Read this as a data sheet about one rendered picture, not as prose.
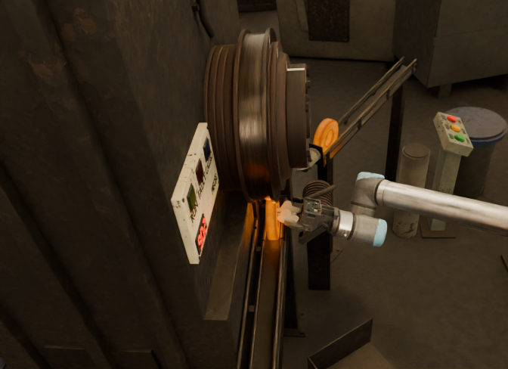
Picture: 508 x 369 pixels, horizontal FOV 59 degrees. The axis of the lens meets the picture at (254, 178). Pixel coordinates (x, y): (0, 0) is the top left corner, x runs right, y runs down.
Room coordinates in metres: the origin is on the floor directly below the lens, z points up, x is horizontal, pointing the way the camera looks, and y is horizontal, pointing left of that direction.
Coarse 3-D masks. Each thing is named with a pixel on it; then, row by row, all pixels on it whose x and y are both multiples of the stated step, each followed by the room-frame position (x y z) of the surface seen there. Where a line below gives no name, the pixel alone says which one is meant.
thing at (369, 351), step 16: (368, 320) 0.65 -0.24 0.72; (352, 336) 0.63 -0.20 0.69; (368, 336) 0.65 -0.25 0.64; (320, 352) 0.58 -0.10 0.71; (336, 352) 0.60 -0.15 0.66; (352, 352) 0.63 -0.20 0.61; (368, 352) 0.62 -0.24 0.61; (320, 368) 0.58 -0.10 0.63; (336, 368) 0.59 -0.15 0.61; (352, 368) 0.58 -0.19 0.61; (368, 368) 0.58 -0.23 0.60; (384, 368) 0.57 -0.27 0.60
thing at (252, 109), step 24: (264, 48) 1.00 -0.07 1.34; (240, 72) 0.96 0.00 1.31; (264, 72) 0.93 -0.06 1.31; (240, 96) 0.91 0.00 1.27; (264, 96) 0.89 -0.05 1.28; (240, 120) 0.88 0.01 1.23; (264, 120) 0.86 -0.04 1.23; (240, 144) 0.86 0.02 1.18; (264, 144) 0.84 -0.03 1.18; (264, 168) 0.84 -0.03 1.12; (264, 192) 0.86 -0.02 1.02
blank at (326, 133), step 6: (324, 120) 1.52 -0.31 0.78; (330, 120) 1.51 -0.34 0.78; (318, 126) 1.49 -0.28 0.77; (324, 126) 1.48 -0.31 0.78; (330, 126) 1.51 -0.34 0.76; (336, 126) 1.54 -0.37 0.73; (318, 132) 1.47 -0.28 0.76; (324, 132) 1.47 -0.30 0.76; (330, 132) 1.53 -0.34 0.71; (336, 132) 1.54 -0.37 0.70; (318, 138) 1.46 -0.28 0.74; (324, 138) 1.47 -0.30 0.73; (330, 138) 1.52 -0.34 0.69; (336, 138) 1.54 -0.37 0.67; (318, 144) 1.45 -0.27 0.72; (324, 144) 1.47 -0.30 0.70; (330, 144) 1.50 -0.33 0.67; (324, 150) 1.47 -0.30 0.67
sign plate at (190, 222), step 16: (208, 128) 0.86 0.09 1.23; (192, 144) 0.79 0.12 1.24; (192, 160) 0.74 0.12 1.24; (208, 160) 0.82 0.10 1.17; (192, 176) 0.71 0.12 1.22; (208, 176) 0.80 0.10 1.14; (176, 192) 0.64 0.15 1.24; (208, 192) 0.78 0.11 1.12; (176, 208) 0.62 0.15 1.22; (208, 208) 0.75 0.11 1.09; (192, 224) 0.64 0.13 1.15; (208, 224) 0.73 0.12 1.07; (192, 240) 0.62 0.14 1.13; (192, 256) 0.62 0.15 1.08
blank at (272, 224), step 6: (270, 204) 1.04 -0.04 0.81; (276, 204) 1.05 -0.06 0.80; (270, 210) 1.02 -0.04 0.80; (276, 210) 1.03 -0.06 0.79; (270, 216) 1.01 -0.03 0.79; (276, 216) 1.01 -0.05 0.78; (270, 222) 1.00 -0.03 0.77; (276, 222) 1.00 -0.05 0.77; (270, 228) 0.99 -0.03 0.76; (276, 228) 0.99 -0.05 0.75; (270, 234) 0.99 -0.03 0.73; (276, 234) 0.99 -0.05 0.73
